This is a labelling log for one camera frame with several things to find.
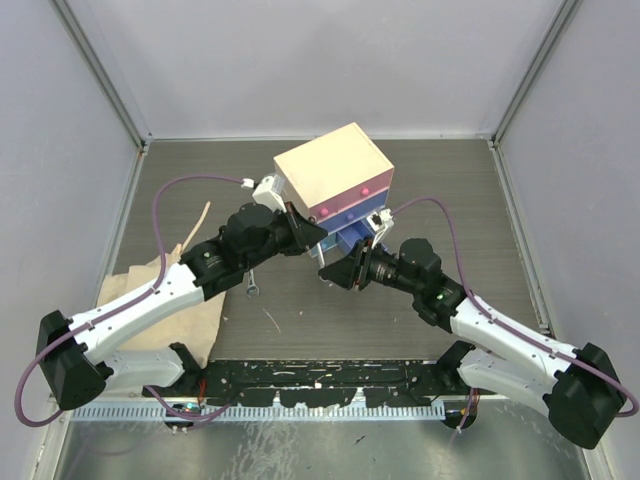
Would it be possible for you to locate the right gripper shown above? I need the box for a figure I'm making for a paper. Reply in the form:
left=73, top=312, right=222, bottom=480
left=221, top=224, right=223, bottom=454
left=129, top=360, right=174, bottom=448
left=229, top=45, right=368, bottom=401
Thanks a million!
left=318, top=235, right=421, bottom=296

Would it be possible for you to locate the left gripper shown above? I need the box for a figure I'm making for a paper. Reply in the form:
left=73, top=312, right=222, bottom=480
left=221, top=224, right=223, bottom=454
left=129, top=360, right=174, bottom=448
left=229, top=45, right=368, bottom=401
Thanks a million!
left=242, top=201, right=325, bottom=271

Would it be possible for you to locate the silver ratchet combination wrench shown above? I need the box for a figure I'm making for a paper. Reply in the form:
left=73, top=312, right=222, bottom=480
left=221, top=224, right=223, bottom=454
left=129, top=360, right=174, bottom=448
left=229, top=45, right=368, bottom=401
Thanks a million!
left=316, top=242, right=331, bottom=286

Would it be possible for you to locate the light blue drawer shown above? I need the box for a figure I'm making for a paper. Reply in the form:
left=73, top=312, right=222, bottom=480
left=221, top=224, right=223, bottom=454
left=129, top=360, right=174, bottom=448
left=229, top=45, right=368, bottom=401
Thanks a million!
left=309, top=233, right=338, bottom=258

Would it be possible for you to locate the small purple drawer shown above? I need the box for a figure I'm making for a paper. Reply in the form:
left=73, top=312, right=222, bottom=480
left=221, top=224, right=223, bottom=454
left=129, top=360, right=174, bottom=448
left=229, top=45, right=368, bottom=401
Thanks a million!
left=336, top=219, right=373, bottom=254

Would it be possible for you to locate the cream drawer cabinet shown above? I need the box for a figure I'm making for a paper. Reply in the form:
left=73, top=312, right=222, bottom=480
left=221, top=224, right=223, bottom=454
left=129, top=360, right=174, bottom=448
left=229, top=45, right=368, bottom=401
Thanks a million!
left=272, top=122, right=397, bottom=259

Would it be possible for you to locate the large pink drawer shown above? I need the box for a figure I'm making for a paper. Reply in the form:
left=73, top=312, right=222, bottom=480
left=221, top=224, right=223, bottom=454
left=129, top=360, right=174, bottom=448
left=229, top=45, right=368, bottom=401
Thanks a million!
left=339, top=169, right=394, bottom=208

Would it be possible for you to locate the wide purple drawer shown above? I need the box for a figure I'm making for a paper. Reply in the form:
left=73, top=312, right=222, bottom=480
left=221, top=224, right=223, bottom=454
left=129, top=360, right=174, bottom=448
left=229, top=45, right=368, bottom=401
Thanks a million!
left=317, top=190, right=389, bottom=234

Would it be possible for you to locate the silver end wrench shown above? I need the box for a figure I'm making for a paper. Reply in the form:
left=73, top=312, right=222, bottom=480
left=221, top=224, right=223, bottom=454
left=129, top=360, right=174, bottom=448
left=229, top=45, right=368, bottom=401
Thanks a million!
left=246, top=269, right=260, bottom=299

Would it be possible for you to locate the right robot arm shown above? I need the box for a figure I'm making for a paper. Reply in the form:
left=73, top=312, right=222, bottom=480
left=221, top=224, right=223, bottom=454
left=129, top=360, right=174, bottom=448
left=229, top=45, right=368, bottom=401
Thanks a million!
left=319, top=237, right=631, bottom=450

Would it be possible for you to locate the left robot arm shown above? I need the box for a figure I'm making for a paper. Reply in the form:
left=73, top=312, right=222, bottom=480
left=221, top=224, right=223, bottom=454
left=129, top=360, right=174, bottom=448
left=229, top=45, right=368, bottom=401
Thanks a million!
left=36, top=203, right=328, bottom=411

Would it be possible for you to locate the small pink drawer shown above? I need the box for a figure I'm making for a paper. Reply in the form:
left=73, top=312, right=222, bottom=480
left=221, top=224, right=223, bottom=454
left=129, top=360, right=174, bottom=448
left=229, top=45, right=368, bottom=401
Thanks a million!
left=307, top=202, right=342, bottom=224

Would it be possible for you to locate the beige cloth bag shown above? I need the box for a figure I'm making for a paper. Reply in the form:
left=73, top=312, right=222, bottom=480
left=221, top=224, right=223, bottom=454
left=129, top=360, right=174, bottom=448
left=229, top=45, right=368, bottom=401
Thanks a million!
left=94, top=199, right=226, bottom=371

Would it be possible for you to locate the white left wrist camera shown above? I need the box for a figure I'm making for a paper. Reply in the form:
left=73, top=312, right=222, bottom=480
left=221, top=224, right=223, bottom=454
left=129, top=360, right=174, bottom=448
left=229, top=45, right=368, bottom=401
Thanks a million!
left=240, top=173, right=286, bottom=212

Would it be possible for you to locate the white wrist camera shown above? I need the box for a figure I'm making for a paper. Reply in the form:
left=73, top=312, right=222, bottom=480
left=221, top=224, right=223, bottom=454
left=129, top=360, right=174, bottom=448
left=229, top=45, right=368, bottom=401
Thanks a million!
left=240, top=173, right=286, bottom=212
left=366, top=208, right=394, bottom=247

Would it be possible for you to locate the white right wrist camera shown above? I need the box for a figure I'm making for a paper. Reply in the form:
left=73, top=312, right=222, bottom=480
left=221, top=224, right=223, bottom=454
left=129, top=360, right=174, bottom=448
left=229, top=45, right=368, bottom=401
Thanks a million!
left=366, top=208, right=394, bottom=247

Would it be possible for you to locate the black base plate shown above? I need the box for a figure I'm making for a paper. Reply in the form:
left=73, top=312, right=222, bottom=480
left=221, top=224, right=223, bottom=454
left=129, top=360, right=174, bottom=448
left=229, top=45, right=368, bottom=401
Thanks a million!
left=157, top=360, right=469, bottom=408

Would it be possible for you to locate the slotted cable duct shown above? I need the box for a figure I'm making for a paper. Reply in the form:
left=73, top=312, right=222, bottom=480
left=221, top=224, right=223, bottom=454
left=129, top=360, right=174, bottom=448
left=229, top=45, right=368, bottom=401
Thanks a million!
left=71, top=400, right=446, bottom=422

